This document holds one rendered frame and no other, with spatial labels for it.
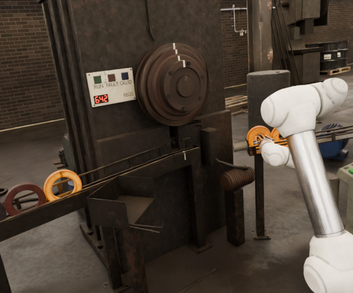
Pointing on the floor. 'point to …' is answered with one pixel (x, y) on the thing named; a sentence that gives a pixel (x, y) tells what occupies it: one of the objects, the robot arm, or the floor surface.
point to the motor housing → (235, 202)
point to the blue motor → (330, 152)
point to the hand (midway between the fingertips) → (259, 135)
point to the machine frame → (131, 35)
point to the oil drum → (263, 92)
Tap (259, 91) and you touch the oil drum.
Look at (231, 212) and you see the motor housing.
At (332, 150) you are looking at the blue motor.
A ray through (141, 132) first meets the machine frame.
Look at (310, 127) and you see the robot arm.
